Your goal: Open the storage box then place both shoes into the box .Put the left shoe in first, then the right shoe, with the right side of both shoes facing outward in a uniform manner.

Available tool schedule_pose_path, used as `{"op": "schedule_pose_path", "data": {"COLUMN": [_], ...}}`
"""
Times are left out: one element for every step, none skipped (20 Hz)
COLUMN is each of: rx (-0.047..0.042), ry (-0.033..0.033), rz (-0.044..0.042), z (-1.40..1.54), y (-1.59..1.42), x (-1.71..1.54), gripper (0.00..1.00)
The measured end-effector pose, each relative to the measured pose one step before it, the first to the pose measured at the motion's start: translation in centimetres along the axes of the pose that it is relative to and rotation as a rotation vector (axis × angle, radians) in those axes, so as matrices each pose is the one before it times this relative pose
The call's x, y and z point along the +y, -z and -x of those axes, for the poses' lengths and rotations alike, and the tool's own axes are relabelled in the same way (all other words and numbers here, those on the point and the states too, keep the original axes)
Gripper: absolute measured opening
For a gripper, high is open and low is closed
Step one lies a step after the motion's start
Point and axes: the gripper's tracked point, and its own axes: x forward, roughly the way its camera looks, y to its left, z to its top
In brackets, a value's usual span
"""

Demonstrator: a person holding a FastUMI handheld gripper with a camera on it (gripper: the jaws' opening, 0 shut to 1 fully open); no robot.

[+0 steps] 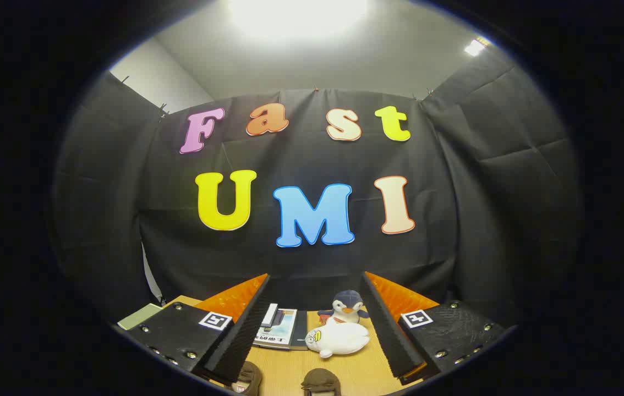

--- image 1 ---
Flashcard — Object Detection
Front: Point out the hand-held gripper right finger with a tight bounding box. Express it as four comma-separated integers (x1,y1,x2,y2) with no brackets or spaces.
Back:
359,271,505,386

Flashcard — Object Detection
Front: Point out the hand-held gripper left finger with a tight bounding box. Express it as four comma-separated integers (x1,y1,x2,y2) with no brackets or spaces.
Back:
125,273,272,386

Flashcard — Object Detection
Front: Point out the brown fuzzy shoe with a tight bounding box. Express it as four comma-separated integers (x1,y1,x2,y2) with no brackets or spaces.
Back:
301,367,342,396
232,360,263,395

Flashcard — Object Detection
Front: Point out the green fabric storage box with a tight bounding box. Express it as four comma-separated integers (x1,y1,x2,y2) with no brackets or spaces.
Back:
118,302,164,331

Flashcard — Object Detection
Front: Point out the sky-blue cover book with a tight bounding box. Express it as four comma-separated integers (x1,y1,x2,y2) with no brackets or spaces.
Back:
254,308,297,350

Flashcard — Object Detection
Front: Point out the white round plush toy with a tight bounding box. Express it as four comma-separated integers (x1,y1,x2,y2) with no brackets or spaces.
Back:
305,319,370,359

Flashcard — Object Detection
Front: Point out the penguin plush toy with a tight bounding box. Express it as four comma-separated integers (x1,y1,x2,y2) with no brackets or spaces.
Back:
318,290,370,325

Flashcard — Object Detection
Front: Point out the black book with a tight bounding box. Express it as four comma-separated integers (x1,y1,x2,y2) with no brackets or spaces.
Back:
293,311,308,350

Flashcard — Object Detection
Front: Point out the black backdrop cloth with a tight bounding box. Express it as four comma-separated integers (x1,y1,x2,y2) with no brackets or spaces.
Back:
53,52,585,331

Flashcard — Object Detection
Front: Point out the small ceiling light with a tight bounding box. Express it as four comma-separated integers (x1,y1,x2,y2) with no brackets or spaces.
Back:
464,37,491,57

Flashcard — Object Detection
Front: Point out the large ceiling light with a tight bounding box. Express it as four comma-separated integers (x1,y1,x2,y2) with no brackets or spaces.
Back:
229,0,370,39

